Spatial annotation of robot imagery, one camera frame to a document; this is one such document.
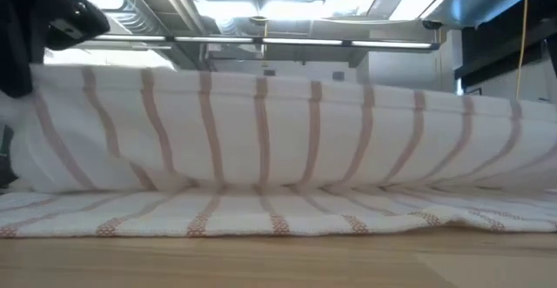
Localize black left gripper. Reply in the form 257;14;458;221
0;0;49;98

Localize white towel with red stripes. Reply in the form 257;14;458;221
0;64;557;239

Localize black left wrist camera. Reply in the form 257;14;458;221
45;0;111;52

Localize linear ceiling light rail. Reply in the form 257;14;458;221
93;34;440;50

